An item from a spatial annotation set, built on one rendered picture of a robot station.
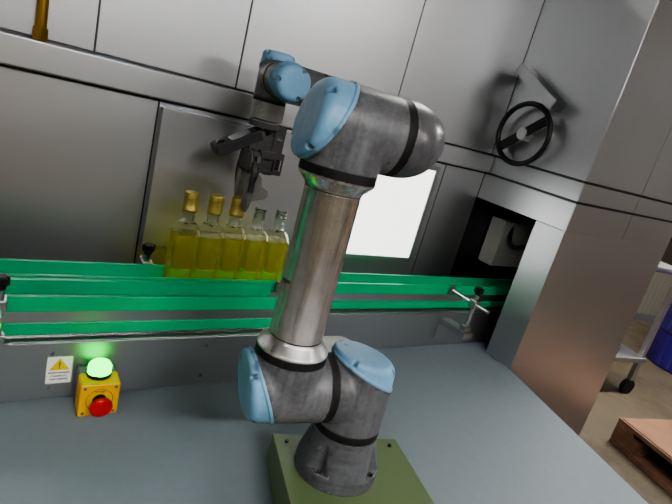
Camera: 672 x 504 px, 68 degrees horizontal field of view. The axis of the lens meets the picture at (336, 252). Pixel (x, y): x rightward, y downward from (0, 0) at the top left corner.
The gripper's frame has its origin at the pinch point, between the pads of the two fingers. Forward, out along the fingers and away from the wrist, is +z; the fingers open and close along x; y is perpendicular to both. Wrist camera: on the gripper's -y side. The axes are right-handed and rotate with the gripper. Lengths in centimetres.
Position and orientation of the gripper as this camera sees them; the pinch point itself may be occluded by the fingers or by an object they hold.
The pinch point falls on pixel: (239, 203)
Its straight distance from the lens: 123.0
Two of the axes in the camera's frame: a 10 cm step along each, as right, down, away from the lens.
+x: -5.2, -3.7, 7.7
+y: 8.2, 0.5, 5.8
